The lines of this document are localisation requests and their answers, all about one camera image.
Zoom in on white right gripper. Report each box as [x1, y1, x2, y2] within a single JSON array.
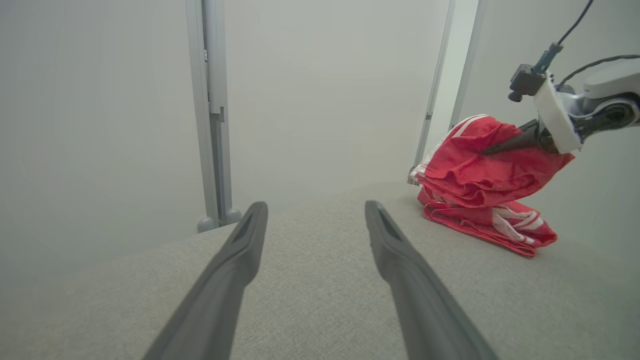
[[482, 74, 584, 156]]

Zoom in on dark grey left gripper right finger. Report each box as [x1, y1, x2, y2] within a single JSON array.
[[364, 200, 499, 360]]

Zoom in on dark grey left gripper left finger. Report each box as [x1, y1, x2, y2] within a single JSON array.
[[142, 201, 270, 360]]

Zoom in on red shorts with white stripe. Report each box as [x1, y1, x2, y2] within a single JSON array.
[[407, 113, 576, 209]]

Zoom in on red white basketball jersey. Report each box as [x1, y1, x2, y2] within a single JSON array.
[[417, 185, 559, 259]]

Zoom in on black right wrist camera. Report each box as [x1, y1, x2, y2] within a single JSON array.
[[508, 63, 547, 104]]

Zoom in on right camera cable teal plug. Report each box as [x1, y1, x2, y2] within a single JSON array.
[[532, 0, 596, 74]]

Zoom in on grey partition corner post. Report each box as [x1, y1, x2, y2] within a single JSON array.
[[409, 0, 489, 187]]

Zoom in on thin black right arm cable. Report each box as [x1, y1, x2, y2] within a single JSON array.
[[557, 54, 640, 89]]

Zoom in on grey partition joint post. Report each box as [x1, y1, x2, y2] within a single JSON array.
[[185, 0, 243, 234]]

